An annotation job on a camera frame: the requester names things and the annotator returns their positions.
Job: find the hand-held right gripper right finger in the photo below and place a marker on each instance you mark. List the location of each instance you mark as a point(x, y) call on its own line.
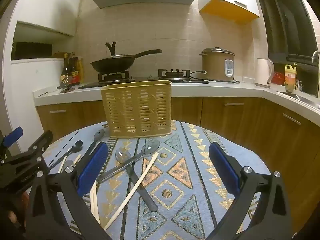
point(223, 170)

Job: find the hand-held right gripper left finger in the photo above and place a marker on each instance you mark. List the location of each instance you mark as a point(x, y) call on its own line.
point(92, 167)

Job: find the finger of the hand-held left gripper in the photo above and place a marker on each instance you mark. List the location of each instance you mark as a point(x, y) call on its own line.
point(42, 141)
point(13, 136)

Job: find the pale wooden chopstick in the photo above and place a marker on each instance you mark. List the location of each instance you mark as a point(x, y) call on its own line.
point(96, 211)
point(77, 159)
point(92, 202)
point(130, 192)

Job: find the small grey spoon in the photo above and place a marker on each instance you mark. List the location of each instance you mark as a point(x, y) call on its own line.
point(68, 163)

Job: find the grey plastic spoon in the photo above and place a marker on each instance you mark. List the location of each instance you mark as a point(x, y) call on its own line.
point(99, 134)

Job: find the yellow plastic utensil basket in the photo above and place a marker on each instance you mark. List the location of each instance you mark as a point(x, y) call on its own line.
point(137, 110)

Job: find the blue patterned tablecloth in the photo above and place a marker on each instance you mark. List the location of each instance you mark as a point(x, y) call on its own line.
point(180, 155)

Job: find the metal phone stand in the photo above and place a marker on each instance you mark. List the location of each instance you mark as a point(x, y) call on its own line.
point(65, 81)

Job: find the dark sauce bottle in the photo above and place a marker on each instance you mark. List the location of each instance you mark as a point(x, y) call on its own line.
point(65, 72)

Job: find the red label sauce bottle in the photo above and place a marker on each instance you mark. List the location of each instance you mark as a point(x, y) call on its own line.
point(75, 73)

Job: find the yellow sauce bottle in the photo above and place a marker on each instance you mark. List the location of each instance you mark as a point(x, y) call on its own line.
point(81, 67)

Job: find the black wok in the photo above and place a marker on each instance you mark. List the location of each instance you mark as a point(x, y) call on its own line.
point(112, 65)

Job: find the steel sink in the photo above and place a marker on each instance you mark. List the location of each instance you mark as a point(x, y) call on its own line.
point(300, 98)

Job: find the white electric kettle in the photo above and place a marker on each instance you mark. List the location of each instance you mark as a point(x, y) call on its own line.
point(262, 72)

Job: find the brown rice cooker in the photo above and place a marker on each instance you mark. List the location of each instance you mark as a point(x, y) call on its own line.
point(215, 65)

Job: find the red packet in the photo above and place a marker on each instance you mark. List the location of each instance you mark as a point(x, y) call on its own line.
point(277, 78)

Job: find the black gas stove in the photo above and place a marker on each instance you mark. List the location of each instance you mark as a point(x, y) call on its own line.
point(175, 75)

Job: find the yellow oil bottle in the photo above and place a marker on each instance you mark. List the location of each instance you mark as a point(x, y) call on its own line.
point(290, 77)

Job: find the black wok lid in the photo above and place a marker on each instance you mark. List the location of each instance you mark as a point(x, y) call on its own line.
point(111, 48)

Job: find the steel faucet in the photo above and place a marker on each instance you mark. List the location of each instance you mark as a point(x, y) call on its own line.
point(315, 53)

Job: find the dark window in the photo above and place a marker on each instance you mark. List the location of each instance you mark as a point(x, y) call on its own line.
point(282, 30)

